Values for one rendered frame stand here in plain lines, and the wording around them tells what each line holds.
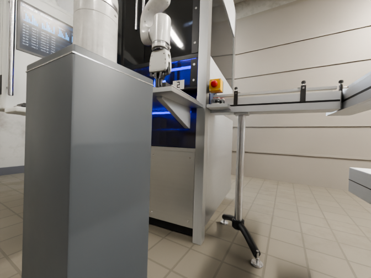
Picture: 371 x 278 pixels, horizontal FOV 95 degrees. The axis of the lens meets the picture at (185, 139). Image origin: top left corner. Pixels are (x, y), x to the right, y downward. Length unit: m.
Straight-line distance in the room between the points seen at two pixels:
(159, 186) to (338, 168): 2.68
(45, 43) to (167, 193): 1.30
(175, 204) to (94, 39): 0.99
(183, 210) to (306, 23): 3.32
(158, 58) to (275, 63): 2.78
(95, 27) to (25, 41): 1.00
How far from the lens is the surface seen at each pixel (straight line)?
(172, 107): 0.90
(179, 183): 1.16
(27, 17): 1.63
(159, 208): 1.30
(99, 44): 0.59
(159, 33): 0.91
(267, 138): 3.22
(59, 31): 1.69
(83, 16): 0.63
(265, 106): 1.13
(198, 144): 1.07
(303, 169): 3.25
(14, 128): 3.87
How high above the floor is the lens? 0.67
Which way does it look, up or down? level
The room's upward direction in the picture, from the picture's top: 2 degrees clockwise
